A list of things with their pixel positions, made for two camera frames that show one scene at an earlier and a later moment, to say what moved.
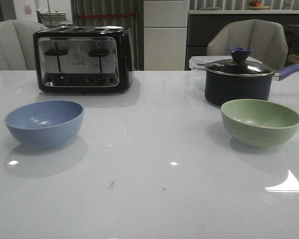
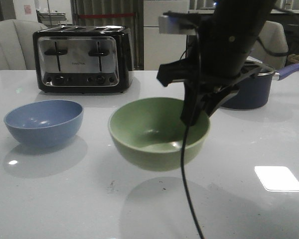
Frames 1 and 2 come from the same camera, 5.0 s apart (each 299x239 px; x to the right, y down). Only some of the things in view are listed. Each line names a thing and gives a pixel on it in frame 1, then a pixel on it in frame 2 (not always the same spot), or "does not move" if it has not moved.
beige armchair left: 12,46 does not move
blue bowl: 45,124 does not move
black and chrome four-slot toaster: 83,59 does not move
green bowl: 259,123 to 150,133
